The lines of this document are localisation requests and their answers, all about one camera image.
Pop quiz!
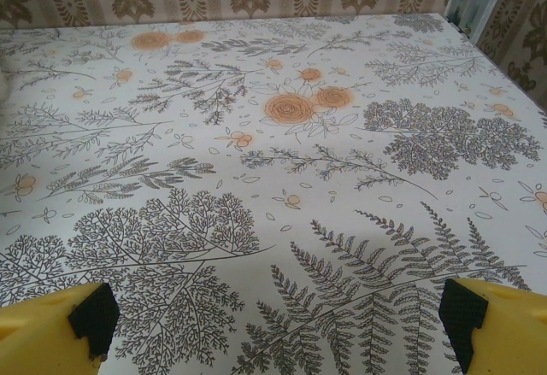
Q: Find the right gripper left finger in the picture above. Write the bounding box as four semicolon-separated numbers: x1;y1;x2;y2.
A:
0;281;121;375

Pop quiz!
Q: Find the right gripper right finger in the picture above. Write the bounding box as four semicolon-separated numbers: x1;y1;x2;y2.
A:
438;278;547;375

